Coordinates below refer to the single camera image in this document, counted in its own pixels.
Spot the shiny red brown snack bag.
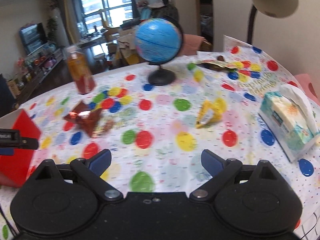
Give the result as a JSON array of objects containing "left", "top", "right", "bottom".
[{"left": 63, "top": 100, "right": 102, "bottom": 138}]

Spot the yellow crumpled snack packet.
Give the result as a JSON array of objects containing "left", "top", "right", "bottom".
[{"left": 195, "top": 98, "right": 227, "bottom": 128}]

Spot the colourful balloon tablecloth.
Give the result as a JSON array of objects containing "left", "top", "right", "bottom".
[{"left": 0, "top": 35, "right": 320, "bottom": 240}]

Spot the long low TV cabinet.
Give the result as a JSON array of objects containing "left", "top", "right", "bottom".
[{"left": 6, "top": 48, "right": 64, "bottom": 104}]

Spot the tissue box pack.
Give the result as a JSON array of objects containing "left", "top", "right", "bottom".
[{"left": 259, "top": 84, "right": 319, "bottom": 163}]

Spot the orange red tea bottle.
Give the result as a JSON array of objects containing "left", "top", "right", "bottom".
[{"left": 66, "top": 45, "right": 95, "bottom": 95}]

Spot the flat screen television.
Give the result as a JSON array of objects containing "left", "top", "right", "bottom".
[{"left": 19, "top": 23, "right": 48, "bottom": 55}]

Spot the opened wrapper far right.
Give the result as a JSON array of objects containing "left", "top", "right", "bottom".
[{"left": 197, "top": 55, "right": 237, "bottom": 72}]

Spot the round coffee table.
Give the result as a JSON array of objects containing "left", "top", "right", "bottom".
[{"left": 76, "top": 31, "right": 107, "bottom": 56}]

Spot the sofa with white cover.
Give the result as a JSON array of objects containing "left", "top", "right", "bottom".
[{"left": 112, "top": 18, "right": 145, "bottom": 68}]

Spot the wooden dining chair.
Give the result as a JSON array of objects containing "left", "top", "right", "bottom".
[{"left": 178, "top": 34, "right": 213, "bottom": 56}]

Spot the blue desk globe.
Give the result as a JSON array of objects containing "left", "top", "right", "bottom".
[{"left": 135, "top": 16, "right": 184, "bottom": 86}]

